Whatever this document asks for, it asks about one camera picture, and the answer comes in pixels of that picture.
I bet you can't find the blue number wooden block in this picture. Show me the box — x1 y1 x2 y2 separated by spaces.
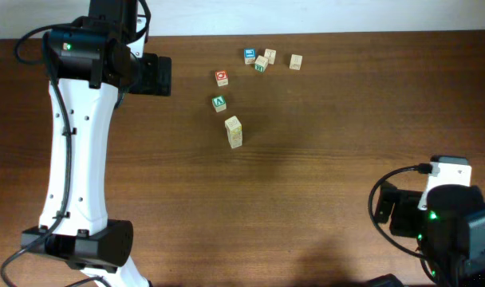
224 116 242 133

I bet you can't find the yellow wooden block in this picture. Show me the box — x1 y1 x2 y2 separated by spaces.
227 129 243 148

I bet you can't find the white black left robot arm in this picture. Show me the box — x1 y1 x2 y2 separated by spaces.
20 0 172 286

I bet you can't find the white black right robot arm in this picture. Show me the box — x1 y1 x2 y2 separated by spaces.
373 182 485 286

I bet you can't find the red top wooden block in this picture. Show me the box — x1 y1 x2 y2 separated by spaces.
215 70 229 87

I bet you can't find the green V wooden block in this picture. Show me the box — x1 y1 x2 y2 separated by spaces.
211 95 227 112

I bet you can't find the blue top wooden block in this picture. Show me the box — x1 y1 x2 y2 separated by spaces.
243 49 256 65

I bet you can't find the green letter wooden block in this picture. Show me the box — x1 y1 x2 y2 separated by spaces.
254 56 269 73

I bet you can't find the plain wooden block far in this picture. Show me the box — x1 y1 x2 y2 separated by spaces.
264 49 277 65

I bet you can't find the plain wooden block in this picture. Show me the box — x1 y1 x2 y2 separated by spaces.
264 49 277 65
290 54 303 70

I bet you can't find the plain wooden block rightmost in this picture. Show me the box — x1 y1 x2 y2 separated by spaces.
290 54 303 70

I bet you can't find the right black cable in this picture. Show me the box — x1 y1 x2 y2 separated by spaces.
367 163 439 287

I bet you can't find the black cable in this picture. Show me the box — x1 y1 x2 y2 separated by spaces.
0 0 152 287
367 163 439 287

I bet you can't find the left black cable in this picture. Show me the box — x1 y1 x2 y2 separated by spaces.
0 0 152 287

